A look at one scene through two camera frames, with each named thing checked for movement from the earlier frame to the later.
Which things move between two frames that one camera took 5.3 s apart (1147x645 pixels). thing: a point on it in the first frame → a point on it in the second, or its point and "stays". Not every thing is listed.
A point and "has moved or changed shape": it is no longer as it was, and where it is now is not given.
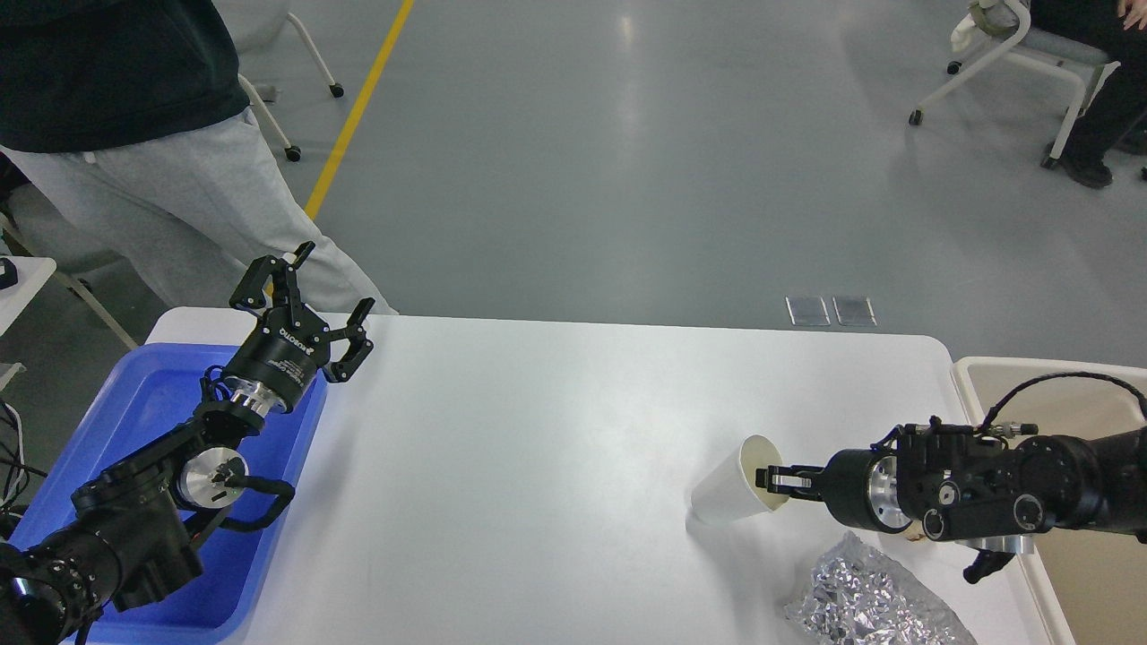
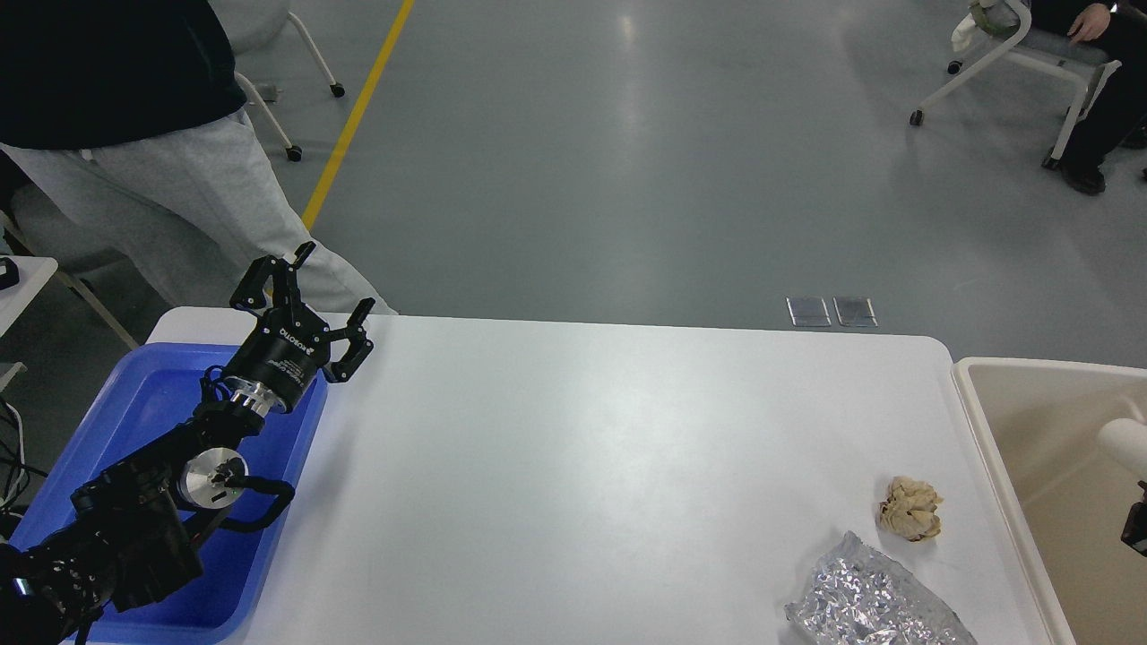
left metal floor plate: x=807 y=311 stays
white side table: x=32 y=272 stays
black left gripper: x=276 y=366 stays
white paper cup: x=730 y=492 has moved or changed shape
